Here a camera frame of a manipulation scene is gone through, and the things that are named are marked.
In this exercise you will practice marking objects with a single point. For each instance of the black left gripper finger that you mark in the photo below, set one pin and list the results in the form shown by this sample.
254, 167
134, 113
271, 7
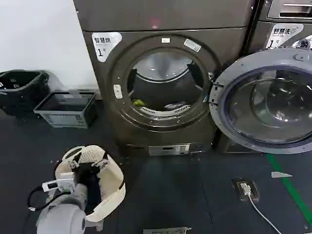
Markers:
76, 163
102, 163

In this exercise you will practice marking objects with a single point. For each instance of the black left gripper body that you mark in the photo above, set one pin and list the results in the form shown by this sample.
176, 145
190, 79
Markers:
84, 171

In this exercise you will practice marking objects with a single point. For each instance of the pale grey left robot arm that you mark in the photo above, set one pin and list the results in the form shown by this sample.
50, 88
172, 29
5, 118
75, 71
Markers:
63, 214

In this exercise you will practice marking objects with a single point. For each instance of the white woven laundry basket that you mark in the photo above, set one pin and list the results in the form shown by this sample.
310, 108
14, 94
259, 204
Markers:
112, 175

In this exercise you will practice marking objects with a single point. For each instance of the dark navy garment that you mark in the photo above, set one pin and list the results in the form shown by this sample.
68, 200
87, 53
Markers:
94, 192

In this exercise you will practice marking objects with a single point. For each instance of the grey plastic crate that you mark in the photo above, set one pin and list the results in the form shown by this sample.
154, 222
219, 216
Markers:
65, 117

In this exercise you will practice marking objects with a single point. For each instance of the green cloth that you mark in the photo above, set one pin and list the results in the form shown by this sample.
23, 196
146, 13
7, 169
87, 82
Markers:
138, 102

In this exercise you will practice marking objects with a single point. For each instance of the white patterned cloth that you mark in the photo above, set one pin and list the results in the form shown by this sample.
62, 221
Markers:
168, 109

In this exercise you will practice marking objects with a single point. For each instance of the black plastic basket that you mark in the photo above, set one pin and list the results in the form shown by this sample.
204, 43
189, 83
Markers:
22, 95

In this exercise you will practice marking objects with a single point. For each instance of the silver floor plate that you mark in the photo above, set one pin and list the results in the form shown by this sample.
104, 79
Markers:
165, 230

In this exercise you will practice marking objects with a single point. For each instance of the black floor socket box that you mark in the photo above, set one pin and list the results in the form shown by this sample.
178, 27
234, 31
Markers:
253, 192

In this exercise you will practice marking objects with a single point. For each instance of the grey front-load dryer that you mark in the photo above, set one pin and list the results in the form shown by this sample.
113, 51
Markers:
170, 22

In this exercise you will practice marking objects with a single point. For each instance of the round glass dryer door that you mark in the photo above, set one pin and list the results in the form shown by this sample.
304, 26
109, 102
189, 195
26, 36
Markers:
265, 102

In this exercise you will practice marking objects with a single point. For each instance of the grey floor tape piece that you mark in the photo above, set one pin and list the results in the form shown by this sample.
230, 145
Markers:
280, 174

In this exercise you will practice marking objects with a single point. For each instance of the green floor tape strip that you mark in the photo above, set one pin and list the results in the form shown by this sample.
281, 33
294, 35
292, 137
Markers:
290, 187

